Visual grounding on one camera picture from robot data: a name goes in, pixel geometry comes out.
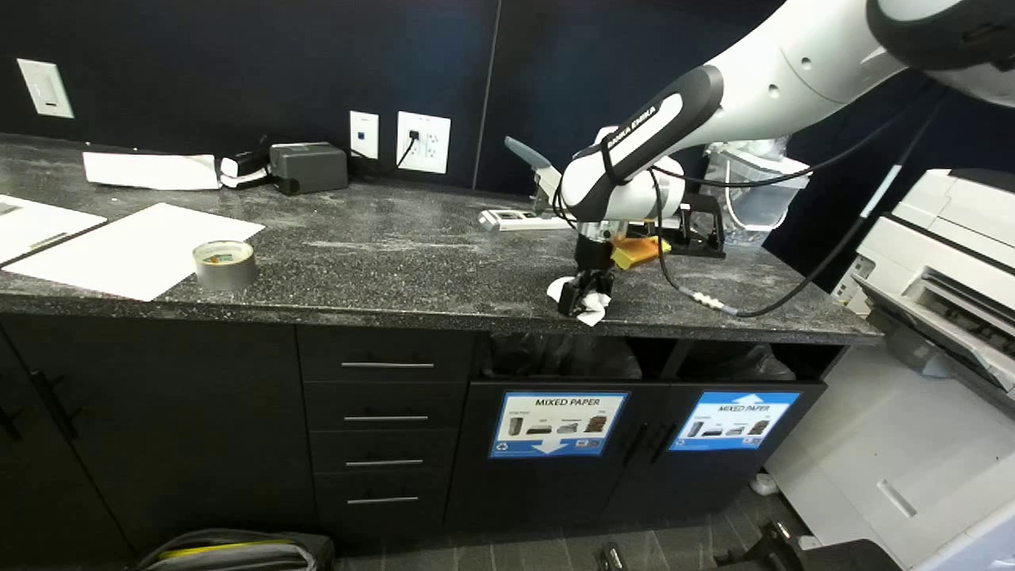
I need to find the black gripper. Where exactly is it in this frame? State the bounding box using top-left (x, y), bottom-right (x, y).
top-left (555, 237), bottom-right (611, 316)

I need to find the tissue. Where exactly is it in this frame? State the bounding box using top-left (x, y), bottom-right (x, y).
top-left (544, 275), bottom-right (611, 326)

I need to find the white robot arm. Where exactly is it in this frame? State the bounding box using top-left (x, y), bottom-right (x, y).
top-left (549, 0), bottom-right (1015, 322)

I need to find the left black bin door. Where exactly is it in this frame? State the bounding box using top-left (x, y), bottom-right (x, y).
top-left (447, 381), bottom-right (630, 537)

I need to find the black bin door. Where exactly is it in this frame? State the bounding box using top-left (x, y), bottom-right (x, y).
top-left (604, 381), bottom-right (823, 524)
top-left (447, 381), bottom-right (630, 537)

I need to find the right black bin door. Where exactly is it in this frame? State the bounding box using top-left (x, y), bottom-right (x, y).
top-left (604, 381), bottom-right (823, 524)

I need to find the large white stapler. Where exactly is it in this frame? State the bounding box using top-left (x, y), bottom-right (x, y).
top-left (480, 136), bottom-right (573, 231)

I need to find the clear plastic bucket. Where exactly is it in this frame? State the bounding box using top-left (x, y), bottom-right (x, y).
top-left (705, 139), bottom-right (809, 242)

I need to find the right mixed paper sign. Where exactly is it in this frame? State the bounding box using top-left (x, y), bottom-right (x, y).
top-left (669, 391), bottom-right (795, 454)

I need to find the black drawer unit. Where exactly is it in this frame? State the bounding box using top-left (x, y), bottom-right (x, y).
top-left (299, 326), bottom-right (472, 546)

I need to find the black box device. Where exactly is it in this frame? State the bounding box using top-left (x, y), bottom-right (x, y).
top-left (268, 142), bottom-right (347, 193)

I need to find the roll of tape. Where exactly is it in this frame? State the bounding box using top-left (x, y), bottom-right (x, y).
top-left (194, 237), bottom-right (258, 286)

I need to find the white office printer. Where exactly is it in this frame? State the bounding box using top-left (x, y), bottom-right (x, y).
top-left (766, 168), bottom-right (1015, 571)

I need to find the folded white paper back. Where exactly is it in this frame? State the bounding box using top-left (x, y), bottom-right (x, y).
top-left (83, 153), bottom-right (220, 190)

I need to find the white paper sheet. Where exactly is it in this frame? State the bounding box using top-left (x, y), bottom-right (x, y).
top-left (9, 203), bottom-right (261, 301)

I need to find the black cabinet door left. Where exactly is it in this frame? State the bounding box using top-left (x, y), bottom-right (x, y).
top-left (3, 316), bottom-right (314, 553)

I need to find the white paper stack left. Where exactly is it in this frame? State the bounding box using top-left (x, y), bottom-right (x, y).
top-left (0, 193), bottom-right (100, 264)

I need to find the orange yellow wrist camera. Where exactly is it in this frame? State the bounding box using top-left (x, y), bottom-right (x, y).
top-left (611, 237), bottom-right (669, 270)

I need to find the white wall outlet plate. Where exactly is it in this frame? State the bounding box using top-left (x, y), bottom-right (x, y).
top-left (395, 110), bottom-right (451, 175)

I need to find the white wall switch plate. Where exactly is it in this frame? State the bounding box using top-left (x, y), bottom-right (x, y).
top-left (347, 110), bottom-right (381, 157)

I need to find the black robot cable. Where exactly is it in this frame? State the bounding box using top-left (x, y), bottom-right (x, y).
top-left (644, 93), bottom-right (954, 322)

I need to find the white wall plate left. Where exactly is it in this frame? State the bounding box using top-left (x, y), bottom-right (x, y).
top-left (15, 56), bottom-right (73, 119)

